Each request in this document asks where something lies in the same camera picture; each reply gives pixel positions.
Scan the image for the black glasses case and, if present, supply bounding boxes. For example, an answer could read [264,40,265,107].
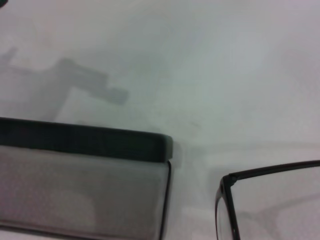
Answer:
[0,116,174,240]

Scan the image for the black glasses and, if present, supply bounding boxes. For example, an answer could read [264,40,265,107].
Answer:
[215,159,320,240]

